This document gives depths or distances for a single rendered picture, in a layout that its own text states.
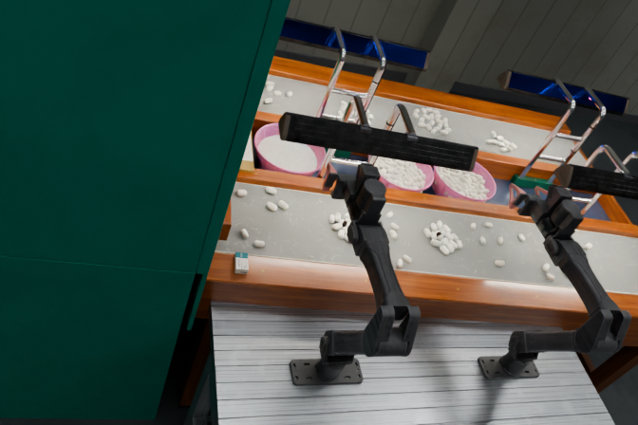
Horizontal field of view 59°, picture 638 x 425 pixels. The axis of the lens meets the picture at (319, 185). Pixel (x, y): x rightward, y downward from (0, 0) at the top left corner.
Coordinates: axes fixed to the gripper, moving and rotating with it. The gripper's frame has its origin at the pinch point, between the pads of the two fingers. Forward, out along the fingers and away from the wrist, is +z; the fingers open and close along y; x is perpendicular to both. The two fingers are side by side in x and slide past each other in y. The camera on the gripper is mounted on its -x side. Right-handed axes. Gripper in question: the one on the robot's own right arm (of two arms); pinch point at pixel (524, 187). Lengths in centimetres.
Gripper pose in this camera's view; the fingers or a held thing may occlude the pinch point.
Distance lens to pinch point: 184.9
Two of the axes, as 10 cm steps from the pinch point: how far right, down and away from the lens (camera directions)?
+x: -3.1, 7.1, 6.3
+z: -1.9, -7.0, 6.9
